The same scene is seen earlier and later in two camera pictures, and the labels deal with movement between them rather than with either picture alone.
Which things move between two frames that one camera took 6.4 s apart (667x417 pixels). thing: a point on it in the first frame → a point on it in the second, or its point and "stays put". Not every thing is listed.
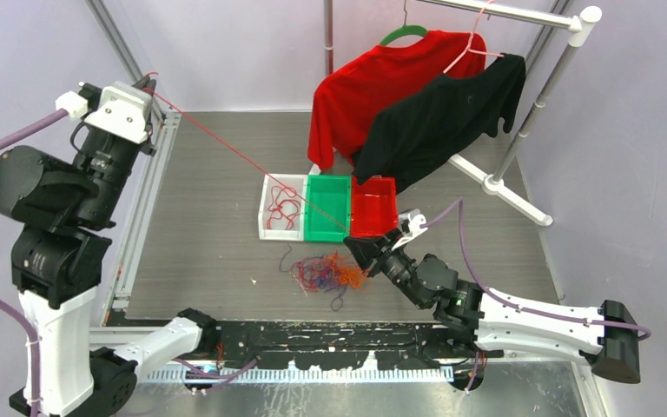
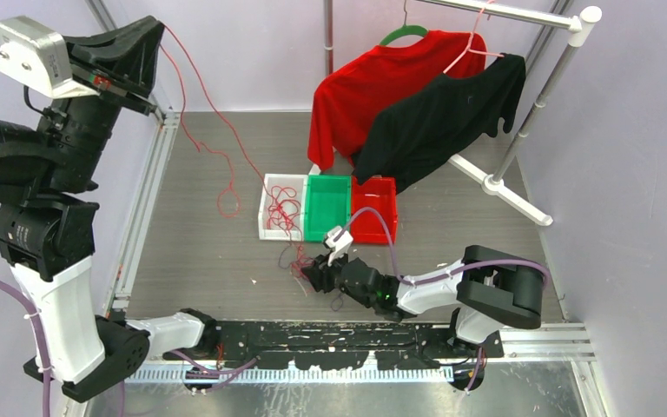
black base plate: x=338 y=346 stays put
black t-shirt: x=419 y=133 stays put
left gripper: x=142 y=84 → x=126 y=52
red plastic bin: x=373 y=207 stays put
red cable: x=247 y=159 → x=228 y=203
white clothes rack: x=580 y=23 stays put
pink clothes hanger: x=471 y=39 stays put
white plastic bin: x=281 y=212 stays put
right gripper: x=368 y=249 → x=317 y=275
